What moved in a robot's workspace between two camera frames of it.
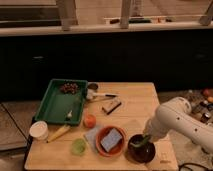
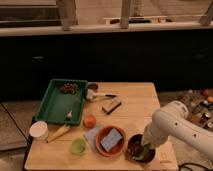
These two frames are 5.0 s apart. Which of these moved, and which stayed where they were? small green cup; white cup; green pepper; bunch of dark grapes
Moved: green pepper
Stayed: white cup; bunch of dark grapes; small green cup
